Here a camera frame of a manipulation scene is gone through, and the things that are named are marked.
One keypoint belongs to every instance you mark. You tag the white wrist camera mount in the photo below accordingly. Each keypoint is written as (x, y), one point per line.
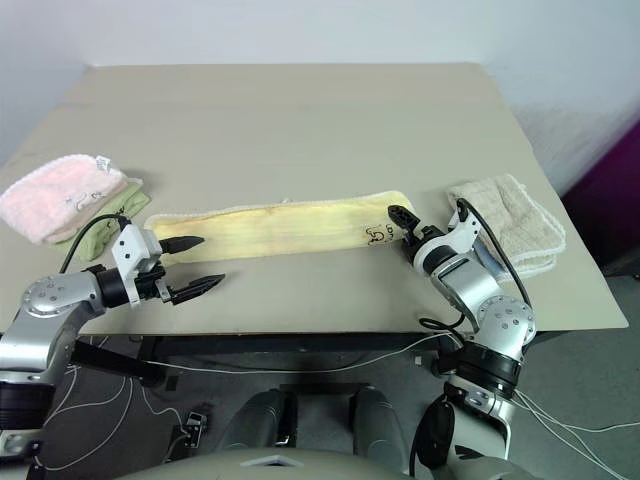
(133, 248)
(462, 231)

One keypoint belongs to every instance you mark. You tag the grey robot torso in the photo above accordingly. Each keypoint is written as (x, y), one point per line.
(260, 462)

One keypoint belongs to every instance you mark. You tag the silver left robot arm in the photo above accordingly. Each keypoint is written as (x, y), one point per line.
(50, 296)

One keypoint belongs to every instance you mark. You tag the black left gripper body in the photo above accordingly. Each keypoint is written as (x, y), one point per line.
(152, 285)

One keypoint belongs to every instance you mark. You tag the folded cream towel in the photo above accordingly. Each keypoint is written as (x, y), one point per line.
(522, 215)

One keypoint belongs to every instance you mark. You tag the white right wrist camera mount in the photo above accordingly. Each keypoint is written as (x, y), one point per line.
(462, 231)

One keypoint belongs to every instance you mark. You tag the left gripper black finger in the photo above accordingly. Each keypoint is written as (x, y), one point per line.
(200, 288)
(181, 244)

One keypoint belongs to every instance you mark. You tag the folded pink towel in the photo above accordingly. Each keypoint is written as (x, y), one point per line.
(50, 196)

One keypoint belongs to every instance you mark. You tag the long yellow towel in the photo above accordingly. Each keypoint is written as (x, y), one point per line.
(280, 230)

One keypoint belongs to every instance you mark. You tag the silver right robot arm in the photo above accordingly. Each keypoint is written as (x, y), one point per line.
(472, 286)

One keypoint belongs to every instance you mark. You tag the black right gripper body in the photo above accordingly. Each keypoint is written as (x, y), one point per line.
(428, 234)

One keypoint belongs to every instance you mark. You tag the magenta panel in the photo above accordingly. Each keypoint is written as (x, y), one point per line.
(607, 200)

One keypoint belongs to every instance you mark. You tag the dark grey rounded shape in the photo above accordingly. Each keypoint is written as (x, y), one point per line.
(375, 417)
(257, 417)

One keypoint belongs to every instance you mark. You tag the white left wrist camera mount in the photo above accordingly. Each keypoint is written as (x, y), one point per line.
(133, 248)

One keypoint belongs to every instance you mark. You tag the small black floor device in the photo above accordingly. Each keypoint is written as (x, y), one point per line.
(192, 425)

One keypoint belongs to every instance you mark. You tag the black table frame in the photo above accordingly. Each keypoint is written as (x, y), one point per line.
(280, 345)

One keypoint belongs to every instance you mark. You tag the folded green towel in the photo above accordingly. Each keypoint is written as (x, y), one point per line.
(129, 202)

